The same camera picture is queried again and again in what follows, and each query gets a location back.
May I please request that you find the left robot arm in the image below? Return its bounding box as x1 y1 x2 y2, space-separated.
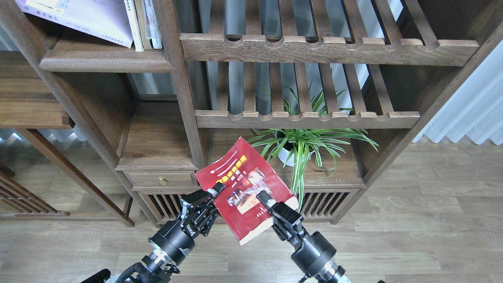
84 182 225 283

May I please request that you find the red cover book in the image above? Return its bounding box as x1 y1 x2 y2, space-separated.
195 138 299 245

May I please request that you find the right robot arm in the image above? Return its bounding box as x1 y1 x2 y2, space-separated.
257 191 350 283

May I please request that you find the brass drawer knob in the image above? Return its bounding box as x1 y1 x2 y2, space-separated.
158 176 167 186

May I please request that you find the white plant pot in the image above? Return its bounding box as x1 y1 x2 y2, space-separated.
278 143 315 167

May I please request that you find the green spider plant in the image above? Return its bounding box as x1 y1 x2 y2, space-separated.
248 83 380 215

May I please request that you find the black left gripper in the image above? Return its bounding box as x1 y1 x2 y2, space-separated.
149 182 225 266

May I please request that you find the white lavender book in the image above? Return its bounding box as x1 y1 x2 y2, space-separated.
16 0 133 48

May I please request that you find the white upright book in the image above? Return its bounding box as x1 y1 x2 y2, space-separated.
144 0 163 50

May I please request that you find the yellow green cover book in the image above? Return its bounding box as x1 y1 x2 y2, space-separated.
124 0 144 52

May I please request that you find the beige upright book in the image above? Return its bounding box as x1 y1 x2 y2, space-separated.
134 0 153 50

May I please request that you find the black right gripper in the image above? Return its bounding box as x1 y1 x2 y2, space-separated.
257 191 337 277

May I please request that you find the wooden slatted rack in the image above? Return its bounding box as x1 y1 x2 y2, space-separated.
0 163 70 218

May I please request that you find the dark wooden bookshelf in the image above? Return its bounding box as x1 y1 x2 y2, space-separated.
1 0 502 224

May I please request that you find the white curtain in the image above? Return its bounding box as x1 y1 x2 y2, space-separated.
413 42 503 145

